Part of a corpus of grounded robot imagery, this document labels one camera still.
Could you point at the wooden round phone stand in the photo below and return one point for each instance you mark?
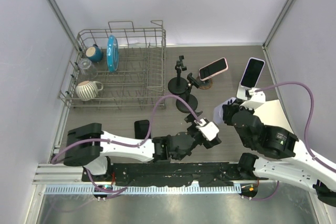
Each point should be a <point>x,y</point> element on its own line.
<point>207,84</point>

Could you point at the white flat board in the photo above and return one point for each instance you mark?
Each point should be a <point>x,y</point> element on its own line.
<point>272,114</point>

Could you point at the right aluminium frame post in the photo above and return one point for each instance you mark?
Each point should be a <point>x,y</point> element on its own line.
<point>280,18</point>

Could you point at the pink case phone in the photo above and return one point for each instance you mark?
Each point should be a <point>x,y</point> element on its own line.
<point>213,69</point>

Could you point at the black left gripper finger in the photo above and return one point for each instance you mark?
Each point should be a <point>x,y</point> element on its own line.
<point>211,143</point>
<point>193,118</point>

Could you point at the lilac case phone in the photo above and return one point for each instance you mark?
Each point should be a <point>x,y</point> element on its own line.
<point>252,72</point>
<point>218,111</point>

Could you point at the striped white mug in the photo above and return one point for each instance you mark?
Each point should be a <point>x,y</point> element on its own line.
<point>88,90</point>

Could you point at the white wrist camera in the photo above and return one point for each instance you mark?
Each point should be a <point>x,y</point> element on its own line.
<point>255,98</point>
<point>208,129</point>

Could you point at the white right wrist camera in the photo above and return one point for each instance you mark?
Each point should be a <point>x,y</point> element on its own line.
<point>255,98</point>

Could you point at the black phone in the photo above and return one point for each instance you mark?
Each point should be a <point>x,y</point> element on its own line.
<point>141,129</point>

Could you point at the black phone stand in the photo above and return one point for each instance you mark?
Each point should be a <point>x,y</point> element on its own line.
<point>190,99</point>
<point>178,85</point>

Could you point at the blue ceramic mug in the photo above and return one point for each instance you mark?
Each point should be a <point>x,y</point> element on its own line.
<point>94,53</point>

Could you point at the black front phone stand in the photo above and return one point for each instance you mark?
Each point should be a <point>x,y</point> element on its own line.
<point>178,85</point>

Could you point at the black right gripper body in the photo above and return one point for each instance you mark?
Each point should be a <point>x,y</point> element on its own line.
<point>235,105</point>

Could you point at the aluminium frame post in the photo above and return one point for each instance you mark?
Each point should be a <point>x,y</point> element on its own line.
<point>280,18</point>
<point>60,17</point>

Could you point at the grey wire dish rack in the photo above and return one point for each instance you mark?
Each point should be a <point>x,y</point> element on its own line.
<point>120,65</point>

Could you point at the left aluminium frame post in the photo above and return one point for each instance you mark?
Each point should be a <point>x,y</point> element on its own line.
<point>60,17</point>

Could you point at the white angled phone stand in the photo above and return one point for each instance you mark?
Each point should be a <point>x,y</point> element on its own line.
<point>243,92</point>

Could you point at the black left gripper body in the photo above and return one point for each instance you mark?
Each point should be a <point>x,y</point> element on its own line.
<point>195,132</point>

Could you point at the blue plate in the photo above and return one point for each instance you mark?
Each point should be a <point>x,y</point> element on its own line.
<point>112,54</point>

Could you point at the clear drinking glass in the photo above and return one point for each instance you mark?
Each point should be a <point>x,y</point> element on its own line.
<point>87,68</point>

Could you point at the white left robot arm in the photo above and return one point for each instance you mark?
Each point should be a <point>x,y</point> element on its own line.
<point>89,146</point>

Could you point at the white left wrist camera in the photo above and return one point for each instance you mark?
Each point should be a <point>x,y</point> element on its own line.
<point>208,129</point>

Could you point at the white slotted cable duct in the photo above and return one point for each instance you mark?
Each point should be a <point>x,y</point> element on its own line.
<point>152,190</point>

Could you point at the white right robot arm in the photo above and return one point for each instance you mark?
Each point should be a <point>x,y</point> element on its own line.
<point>281,155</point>

